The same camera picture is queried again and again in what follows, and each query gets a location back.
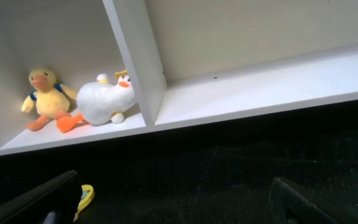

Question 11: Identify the white shelf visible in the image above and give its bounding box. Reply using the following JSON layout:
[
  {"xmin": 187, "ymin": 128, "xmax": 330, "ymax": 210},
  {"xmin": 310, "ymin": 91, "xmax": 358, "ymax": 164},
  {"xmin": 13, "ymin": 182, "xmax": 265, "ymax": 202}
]
[{"xmin": 0, "ymin": 0, "xmax": 358, "ymax": 160}]

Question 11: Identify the white plush duck with hat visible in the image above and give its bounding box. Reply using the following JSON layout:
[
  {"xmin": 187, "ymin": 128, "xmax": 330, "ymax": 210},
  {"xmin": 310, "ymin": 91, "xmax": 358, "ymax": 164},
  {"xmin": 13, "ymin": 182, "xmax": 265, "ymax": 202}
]
[{"xmin": 56, "ymin": 69, "xmax": 137, "ymax": 134}]

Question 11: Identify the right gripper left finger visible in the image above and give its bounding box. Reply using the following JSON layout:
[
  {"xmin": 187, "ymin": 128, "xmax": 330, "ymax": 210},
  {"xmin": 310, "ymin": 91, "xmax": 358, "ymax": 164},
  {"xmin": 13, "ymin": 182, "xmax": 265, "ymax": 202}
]
[{"xmin": 0, "ymin": 169, "xmax": 83, "ymax": 224}]

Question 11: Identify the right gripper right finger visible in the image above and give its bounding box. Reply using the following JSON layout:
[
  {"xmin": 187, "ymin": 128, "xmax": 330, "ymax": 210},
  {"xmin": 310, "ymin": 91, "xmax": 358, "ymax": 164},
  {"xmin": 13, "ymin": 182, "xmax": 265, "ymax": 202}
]
[{"xmin": 268, "ymin": 176, "xmax": 342, "ymax": 224}]

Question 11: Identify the yellow rattle drum toy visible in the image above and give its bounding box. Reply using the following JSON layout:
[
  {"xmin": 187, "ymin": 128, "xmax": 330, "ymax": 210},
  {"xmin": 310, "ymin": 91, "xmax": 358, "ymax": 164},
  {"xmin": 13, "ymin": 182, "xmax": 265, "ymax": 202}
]
[{"xmin": 73, "ymin": 184, "xmax": 95, "ymax": 222}]

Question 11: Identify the yellow plush duck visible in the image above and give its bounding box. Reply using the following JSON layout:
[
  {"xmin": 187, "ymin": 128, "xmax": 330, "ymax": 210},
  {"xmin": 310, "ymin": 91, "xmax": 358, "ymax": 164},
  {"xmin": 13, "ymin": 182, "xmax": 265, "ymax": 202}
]
[{"xmin": 21, "ymin": 68, "xmax": 79, "ymax": 132}]

